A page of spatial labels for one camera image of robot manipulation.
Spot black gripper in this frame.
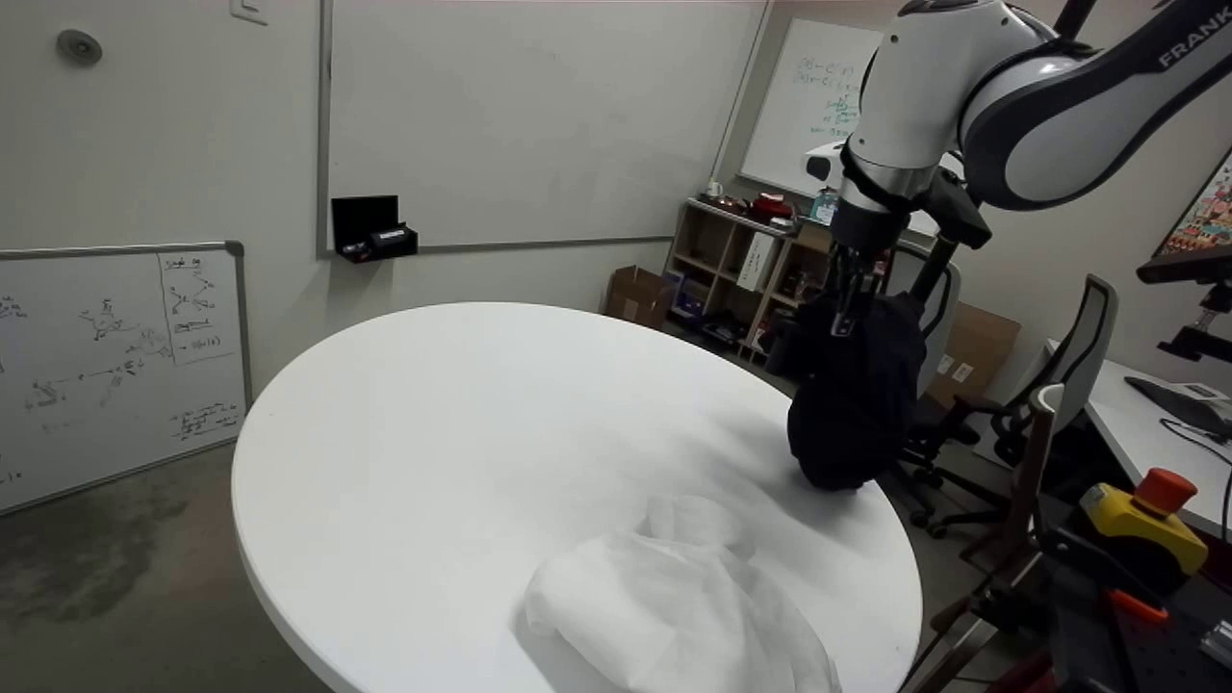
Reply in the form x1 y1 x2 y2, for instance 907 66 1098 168
822 201 913 344

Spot black cloth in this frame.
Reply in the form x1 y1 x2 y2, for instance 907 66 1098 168
766 290 930 498

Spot white cloth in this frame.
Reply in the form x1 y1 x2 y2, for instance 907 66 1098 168
511 494 843 693

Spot black office chair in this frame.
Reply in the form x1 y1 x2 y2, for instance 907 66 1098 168
896 244 969 427

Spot red item on shelf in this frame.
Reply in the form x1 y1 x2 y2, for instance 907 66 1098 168
748 190 793 228

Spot flat cardboard box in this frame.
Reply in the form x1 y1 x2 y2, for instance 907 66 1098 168
920 300 1023 409

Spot wooden shelf unit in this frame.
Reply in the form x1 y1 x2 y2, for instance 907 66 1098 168
665 192 839 371

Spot small cardboard box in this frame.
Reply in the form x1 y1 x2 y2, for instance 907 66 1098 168
603 260 677 330

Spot grey mesh office chair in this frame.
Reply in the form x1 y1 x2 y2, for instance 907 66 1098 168
896 269 1125 544

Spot white desk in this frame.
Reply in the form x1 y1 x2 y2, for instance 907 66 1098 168
1082 358 1232 536

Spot dark keyboard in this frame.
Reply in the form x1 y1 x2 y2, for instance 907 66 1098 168
1125 371 1232 448

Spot yellow emergency stop red button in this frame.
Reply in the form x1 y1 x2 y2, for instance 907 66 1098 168
1074 466 1211 580

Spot computer monitor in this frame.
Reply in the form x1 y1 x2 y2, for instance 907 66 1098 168
1132 145 1232 286

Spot black box on whiteboard tray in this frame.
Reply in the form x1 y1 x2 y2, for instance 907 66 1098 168
327 192 422 264

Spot whiteboard with drawings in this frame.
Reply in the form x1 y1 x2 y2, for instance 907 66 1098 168
0 238 253 516

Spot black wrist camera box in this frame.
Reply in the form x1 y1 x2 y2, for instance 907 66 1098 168
920 168 998 255

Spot grey metal post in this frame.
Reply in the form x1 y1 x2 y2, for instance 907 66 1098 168
1014 381 1070 568

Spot orange-handled clamps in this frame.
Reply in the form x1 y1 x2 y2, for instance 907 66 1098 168
896 546 1030 693

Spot black monitor mount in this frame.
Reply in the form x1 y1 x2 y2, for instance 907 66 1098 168
1150 281 1232 371

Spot large wall whiteboard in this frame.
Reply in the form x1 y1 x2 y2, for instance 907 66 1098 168
317 0 775 256

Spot black clamp orange handle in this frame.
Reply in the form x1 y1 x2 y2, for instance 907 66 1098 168
1106 584 1174 631

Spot round wall sensor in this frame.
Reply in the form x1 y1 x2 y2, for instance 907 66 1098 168
54 25 106 68

